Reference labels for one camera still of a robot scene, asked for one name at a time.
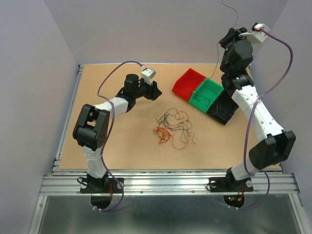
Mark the black plastic bin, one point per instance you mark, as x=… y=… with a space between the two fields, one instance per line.
x=223 y=108

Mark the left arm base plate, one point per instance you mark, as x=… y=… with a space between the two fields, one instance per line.
x=114 y=185

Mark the red plastic bin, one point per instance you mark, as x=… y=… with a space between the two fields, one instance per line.
x=187 y=84

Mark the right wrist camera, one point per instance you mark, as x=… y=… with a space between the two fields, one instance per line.
x=256 y=36

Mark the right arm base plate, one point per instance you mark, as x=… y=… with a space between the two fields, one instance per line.
x=224 y=185

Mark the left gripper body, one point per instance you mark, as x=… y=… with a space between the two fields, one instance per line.
x=144 y=89

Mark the aluminium rail frame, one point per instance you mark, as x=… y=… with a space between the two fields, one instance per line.
x=165 y=151

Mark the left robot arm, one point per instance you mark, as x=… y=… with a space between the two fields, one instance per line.
x=91 y=129

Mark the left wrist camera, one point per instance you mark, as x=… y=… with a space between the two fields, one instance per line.
x=147 y=74

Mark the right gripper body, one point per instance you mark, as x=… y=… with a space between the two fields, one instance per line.
x=233 y=38

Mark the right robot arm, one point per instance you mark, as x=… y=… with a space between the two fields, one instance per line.
x=274 y=142

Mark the green plastic bin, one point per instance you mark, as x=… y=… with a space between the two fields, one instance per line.
x=205 y=94

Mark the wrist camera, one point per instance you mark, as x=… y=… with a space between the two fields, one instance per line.
x=256 y=36
x=147 y=74

